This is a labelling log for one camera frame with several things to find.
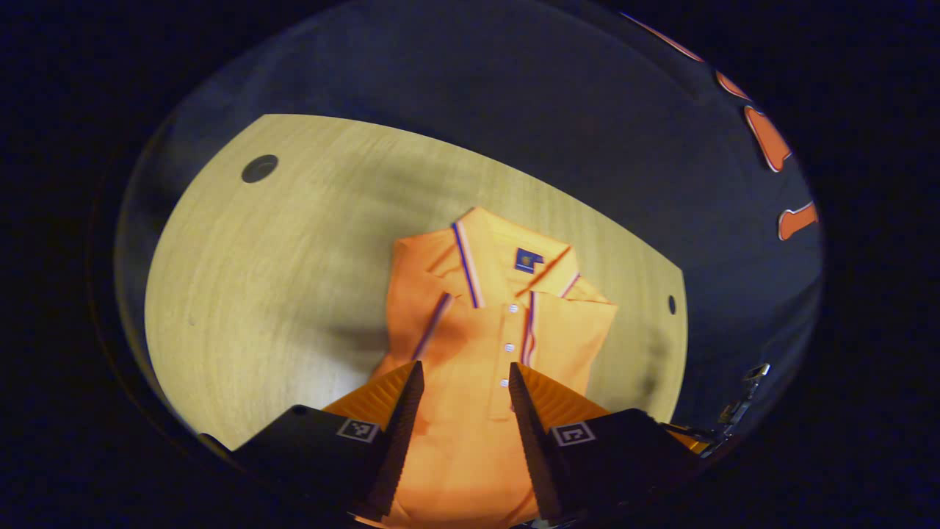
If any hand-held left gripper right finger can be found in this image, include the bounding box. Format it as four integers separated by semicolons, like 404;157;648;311
508;361;709;522

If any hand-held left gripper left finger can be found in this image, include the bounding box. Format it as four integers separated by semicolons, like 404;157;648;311
198;360;427;522

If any orange T-shirt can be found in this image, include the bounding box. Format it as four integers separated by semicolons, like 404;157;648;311
352;206;619;529

